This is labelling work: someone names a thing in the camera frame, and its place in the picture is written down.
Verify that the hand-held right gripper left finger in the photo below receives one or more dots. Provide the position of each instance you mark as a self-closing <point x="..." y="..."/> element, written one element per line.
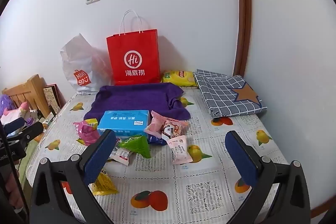
<point x="101" y="155"/>

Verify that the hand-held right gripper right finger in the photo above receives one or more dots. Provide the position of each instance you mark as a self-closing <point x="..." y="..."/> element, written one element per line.
<point x="242" y="158"/>

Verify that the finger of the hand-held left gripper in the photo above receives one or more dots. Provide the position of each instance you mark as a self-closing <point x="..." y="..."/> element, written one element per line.
<point x="14" y="123"/>
<point x="27" y="136"/>

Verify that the white snack packet red label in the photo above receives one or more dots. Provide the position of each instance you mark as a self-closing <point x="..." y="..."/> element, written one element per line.
<point x="120" y="155"/>

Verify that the yellow triangular snack packet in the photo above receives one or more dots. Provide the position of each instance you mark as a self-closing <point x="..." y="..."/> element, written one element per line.
<point x="105" y="184"/>

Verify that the green triangular snack packet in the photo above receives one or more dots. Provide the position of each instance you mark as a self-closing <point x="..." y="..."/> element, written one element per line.
<point x="136" y="145"/>

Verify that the dark blue snack packet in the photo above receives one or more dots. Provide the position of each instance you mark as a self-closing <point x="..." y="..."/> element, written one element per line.
<point x="155" y="140"/>

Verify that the pink bear snack packet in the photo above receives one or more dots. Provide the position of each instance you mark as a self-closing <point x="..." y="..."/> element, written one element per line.
<point x="153" y="124"/>

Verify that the pale pink snack packet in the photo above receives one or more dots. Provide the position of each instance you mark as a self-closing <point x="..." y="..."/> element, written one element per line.
<point x="179" y="150"/>

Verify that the cartoon print snack packet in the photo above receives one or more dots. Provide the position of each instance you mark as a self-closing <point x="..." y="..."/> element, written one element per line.
<point x="172" y="129"/>

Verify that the person's left hand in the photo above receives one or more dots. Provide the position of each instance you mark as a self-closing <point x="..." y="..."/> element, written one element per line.
<point x="11" y="187"/>

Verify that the pink and white plush toy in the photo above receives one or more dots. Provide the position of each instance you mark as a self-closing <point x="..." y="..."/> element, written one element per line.
<point x="15" y="113"/>

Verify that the purple plush toy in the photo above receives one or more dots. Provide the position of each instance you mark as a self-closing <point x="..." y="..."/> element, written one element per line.
<point x="5" y="104"/>

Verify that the cardboard boxes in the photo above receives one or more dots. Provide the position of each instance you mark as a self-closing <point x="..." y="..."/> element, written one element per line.
<point x="23" y="90"/>

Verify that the blue tissue pack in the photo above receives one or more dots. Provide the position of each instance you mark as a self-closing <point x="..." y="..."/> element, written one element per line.
<point x="120" y="123"/>

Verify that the fruit print tablecloth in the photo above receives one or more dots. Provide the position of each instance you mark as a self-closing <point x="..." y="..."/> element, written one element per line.
<point x="210" y="187"/>

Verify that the patterned brown box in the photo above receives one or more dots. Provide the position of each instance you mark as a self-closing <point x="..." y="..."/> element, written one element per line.
<point x="52" y="99"/>

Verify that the purple towel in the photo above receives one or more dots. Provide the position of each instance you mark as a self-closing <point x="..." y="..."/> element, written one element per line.
<point x="131" y="98"/>

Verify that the grey checked cloth with star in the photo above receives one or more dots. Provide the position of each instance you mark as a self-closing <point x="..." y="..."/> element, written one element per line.
<point x="225" y="92"/>

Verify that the white plastic shopping bag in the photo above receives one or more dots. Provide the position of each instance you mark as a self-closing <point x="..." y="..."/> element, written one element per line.
<point x="78" y="61"/>

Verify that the yellow chips bag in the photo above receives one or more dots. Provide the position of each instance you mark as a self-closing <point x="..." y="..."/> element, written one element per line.
<point x="178" y="78"/>

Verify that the red paper bag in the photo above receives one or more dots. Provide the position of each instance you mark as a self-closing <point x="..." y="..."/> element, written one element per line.
<point x="134" y="50"/>

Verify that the wooden door frame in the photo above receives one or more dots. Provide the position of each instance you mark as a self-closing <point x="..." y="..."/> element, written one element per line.
<point x="242" y="16"/>

